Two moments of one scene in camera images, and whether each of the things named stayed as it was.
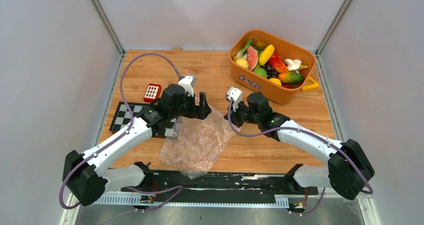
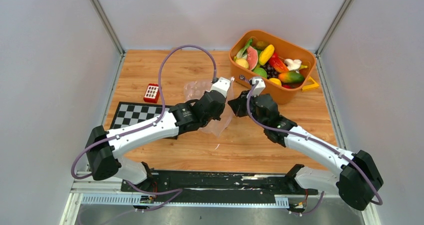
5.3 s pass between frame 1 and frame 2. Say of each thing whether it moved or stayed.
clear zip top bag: moved
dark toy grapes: stayed
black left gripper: moved
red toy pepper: stayed
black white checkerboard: stayed
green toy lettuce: stayed
